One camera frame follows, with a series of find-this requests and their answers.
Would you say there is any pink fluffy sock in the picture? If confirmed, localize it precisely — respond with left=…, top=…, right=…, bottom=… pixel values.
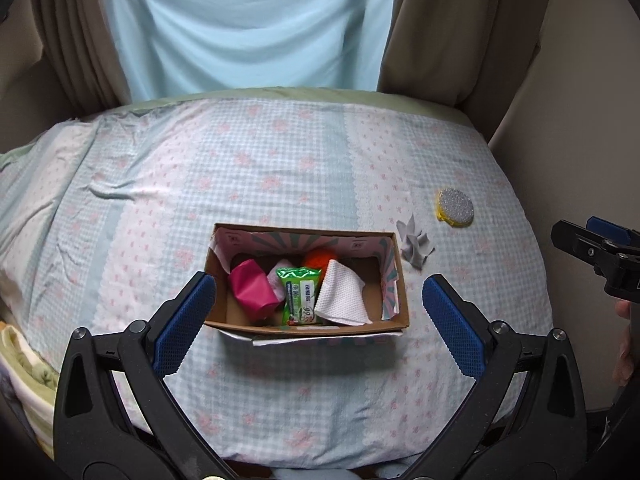
left=267, top=266, right=288, bottom=306

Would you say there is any person's right hand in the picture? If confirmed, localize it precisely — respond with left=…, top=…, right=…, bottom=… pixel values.
left=612, top=299, right=640, bottom=387

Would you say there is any orange pom-pom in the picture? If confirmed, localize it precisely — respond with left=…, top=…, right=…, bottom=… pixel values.
left=302, top=249, right=342, bottom=278

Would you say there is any checked floral bed sheet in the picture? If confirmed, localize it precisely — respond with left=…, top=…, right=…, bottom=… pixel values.
left=0, top=95, right=553, bottom=467

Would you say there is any beige pleated curtain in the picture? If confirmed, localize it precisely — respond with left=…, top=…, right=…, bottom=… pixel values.
left=30, top=0, right=133, bottom=121

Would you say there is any round silver glitter sponge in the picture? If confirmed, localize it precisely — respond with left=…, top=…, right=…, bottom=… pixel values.
left=434, top=187, right=475, bottom=228

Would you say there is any light blue hanging cloth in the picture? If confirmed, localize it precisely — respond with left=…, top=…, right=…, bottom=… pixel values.
left=102, top=0, right=398, bottom=103

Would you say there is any green mattress sheet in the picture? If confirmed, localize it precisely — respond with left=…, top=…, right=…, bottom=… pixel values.
left=0, top=87, right=476, bottom=171

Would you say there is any cardboard box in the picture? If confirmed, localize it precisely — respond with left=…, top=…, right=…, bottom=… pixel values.
left=202, top=222, right=412, bottom=348

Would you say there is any brown drape curtain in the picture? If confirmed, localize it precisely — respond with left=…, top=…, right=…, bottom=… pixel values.
left=377, top=0, right=546, bottom=111

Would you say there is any green wet wipes packet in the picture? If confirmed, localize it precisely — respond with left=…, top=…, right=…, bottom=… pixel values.
left=276, top=266, right=323, bottom=326

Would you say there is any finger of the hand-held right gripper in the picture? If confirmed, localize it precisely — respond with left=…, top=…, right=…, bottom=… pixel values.
left=586, top=216, right=633, bottom=247
left=551, top=220, right=621, bottom=273

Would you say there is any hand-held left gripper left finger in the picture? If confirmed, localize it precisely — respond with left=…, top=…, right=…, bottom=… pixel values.
left=52, top=271, right=226, bottom=480

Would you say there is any grey paper piece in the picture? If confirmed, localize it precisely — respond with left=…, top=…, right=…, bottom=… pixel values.
left=395, top=212, right=436, bottom=273

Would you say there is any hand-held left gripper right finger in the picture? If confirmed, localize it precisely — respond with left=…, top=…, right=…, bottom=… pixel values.
left=405, top=273, right=587, bottom=480

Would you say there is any green white folded blanket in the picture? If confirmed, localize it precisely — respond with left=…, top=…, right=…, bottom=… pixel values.
left=0, top=320, right=63, bottom=461

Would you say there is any magenta pouch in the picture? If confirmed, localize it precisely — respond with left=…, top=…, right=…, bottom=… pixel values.
left=229, top=258, right=281, bottom=325

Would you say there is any white cloth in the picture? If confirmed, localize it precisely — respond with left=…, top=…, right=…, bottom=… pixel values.
left=314, top=259, right=373, bottom=325

